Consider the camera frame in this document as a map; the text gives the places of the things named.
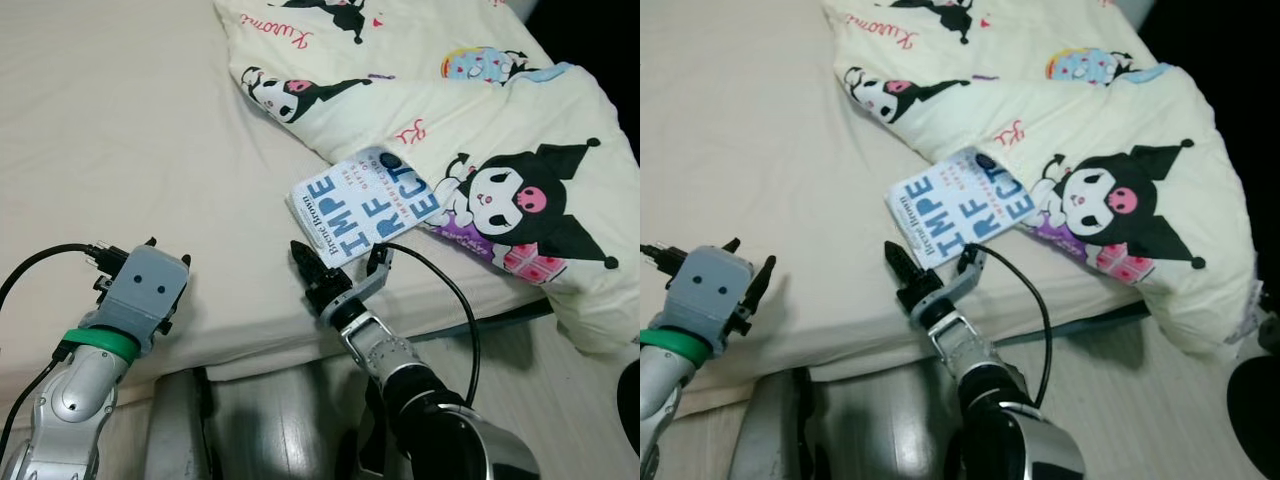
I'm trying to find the white book with blue lettering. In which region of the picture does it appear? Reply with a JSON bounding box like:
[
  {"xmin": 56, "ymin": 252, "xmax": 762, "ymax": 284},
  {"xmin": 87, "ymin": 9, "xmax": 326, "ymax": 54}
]
[
  {"xmin": 285, "ymin": 145, "xmax": 444, "ymax": 270},
  {"xmin": 884, "ymin": 146, "xmax": 1038, "ymax": 271}
]

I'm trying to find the silver black left robot leg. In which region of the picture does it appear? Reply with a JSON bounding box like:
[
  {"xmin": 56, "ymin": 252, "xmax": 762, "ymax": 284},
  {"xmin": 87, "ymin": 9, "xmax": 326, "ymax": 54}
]
[
  {"xmin": 728, "ymin": 368, "xmax": 813, "ymax": 480},
  {"xmin": 145, "ymin": 368, "xmax": 216, "ymax": 480}
]

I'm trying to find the silver black robot leg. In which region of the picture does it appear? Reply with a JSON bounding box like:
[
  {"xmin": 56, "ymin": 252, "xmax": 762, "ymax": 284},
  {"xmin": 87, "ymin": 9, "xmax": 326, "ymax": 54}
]
[
  {"xmin": 728, "ymin": 368, "xmax": 813, "ymax": 480},
  {"xmin": 345, "ymin": 380, "xmax": 401, "ymax": 480},
  {"xmin": 145, "ymin": 368, "xmax": 216, "ymax": 480}
]

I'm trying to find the cream sheeted bed mattress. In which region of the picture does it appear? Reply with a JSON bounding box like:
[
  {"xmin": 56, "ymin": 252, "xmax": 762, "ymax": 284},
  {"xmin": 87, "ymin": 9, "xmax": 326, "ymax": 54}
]
[
  {"xmin": 640, "ymin": 0, "xmax": 1161, "ymax": 386},
  {"xmin": 0, "ymin": 0, "xmax": 561, "ymax": 386}
]

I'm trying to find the silver black right robot leg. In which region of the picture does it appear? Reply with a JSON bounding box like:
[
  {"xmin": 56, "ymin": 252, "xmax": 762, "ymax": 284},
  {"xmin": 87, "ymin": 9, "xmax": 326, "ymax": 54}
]
[{"xmin": 345, "ymin": 380, "xmax": 401, "ymax": 480}]

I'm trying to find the cream cartoon print blanket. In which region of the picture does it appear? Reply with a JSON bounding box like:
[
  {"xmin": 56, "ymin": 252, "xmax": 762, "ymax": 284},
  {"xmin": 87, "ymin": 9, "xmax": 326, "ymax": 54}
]
[
  {"xmin": 212, "ymin": 0, "xmax": 641, "ymax": 358},
  {"xmin": 822, "ymin": 0, "xmax": 1259, "ymax": 359}
]

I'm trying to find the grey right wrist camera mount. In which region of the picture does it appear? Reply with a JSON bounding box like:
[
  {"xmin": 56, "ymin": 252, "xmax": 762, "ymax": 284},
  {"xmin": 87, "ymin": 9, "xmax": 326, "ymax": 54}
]
[
  {"xmin": 335, "ymin": 265, "xmax": 393, "ymax": 319},
  {"xmin": 930, "ymin": 268, "xmax": 986, "ymax": 321}
]

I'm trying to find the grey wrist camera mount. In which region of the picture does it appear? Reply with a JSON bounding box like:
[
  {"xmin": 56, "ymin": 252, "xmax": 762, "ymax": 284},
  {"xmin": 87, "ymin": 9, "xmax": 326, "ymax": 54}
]
[
  {"xmin": 98, "ymin": 245, "xmax": 193, "ymax": 354},
  {"xmin": 930, "ymin": 268, "xmax": 986, "ymax": 321},
  {"xmin": 668, "ymin": 245, "xmax": 756, "ymax": 351},
  {"xmin": 335, "ymin": 265, "xmax": 393, "ymax": 319}
]

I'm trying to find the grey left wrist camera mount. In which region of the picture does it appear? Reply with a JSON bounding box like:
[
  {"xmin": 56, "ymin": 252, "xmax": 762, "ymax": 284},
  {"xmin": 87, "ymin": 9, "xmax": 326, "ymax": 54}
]
[
  {"xmin": 98, "ymin": 245, "xmax": 193, "ymax": 354},
  {"xmin": 668, "ymin": 245, "xmax": 756, "ymax": 351}
]

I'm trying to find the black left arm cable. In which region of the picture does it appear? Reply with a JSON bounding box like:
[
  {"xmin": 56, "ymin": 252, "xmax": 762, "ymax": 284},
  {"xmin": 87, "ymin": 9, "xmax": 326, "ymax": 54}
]
[
  {"xmin": 0, "ymin": 242, "xmax": 129, "ymax": 466},
  {"xmin": 640, "ymin": 243, "xmax": 691, "ymax": 276}
]

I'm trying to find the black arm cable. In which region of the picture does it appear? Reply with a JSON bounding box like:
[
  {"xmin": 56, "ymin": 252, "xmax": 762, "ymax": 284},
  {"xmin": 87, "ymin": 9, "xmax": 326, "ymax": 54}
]
[
  {"xmin": 975, "ymin": 243, "xmax": 1054, "ymax": 409},
  {"xmin": 640, "ymin": 243, "xmax": 691, "ymax": 276},
  {"xmin": 385, "ymin": 242, "xmax": 483, "ymax": 406},
  {"xmin": 0, "ymin": 242, "xmax": 129, "ymax": 466}
]

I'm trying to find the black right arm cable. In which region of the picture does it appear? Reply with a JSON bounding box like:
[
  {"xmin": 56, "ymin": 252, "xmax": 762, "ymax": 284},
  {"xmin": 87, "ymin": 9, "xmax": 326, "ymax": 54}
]
[
  {"xmin": 975, "ymin": 243, "xmax": 1054, "ymax": 409},
  {"xmin": 385, "ymin": 242, "xmax": 483, "ymax": 406}
]

